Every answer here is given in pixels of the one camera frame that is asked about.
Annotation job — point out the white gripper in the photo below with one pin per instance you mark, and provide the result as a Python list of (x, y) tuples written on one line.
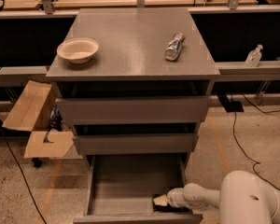
[(174, 198)]

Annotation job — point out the green sponge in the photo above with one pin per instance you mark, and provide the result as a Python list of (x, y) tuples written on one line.
[(160, 204)]

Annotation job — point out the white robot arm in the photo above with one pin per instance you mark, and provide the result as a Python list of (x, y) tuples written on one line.
[(243, 198)]

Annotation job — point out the grey bottom drawer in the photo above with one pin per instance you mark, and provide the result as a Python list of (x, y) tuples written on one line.
[(121, 189)]

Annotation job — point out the grey drawer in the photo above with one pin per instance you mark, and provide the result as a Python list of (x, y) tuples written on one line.
[(133, 110), (121, 189), (135, 143)]

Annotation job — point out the grey middle drawer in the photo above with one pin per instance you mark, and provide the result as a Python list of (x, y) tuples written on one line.
[(135, 143)]

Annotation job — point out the grey top drawer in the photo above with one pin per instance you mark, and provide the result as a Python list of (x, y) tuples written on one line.
[(133, 110)]

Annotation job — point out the grey drawer cabinet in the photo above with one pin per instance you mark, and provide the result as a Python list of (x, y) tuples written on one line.
[(130, 63)]

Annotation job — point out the blue bag in box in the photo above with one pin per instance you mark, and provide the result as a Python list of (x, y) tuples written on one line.
[(55, 120)]

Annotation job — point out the crushed soda can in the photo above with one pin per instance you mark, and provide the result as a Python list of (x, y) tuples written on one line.
[(174, 46)]

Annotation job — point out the open cardboard box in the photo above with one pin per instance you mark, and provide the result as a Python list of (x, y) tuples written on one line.
[(31, 113)]

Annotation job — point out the clear sanitizer bottle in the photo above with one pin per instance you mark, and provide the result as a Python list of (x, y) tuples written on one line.
[(254, 56)]

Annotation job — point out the white paper bowl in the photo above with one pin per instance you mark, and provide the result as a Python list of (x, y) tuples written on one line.
[(77, 50)]

